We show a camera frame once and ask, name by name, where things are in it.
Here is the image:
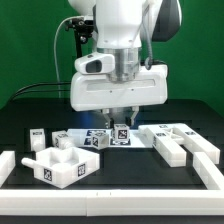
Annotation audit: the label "white chair seat tray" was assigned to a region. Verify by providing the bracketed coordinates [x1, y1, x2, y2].
[21, 147, 100, 189]

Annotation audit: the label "white tagged cube nut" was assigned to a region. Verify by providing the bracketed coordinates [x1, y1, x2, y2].
[113, 124, 130, 142]

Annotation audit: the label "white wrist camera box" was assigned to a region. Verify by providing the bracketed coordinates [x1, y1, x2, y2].
[74, 52, 115, 74]

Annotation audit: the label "black cables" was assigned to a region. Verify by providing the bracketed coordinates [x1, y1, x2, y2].
[8, 79, 73, 103]

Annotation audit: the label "white left fence piece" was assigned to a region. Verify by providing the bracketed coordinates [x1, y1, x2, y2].
[0, 151, 15, 188]

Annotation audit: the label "white front fence bar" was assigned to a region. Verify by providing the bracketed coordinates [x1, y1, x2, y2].
[0, 190, 224, 216]

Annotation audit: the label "white fiducial tag sheet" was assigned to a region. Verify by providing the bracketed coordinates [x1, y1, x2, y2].
[67, 129, 152, 148]

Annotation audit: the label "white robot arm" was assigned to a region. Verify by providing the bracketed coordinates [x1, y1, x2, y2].
[68, 0, 182, 126]

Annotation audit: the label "white chair back frame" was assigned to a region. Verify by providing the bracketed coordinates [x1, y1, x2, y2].
[138, 123, 220, 167]

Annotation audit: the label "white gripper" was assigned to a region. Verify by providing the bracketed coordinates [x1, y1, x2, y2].
[70, 64, 168, 128]

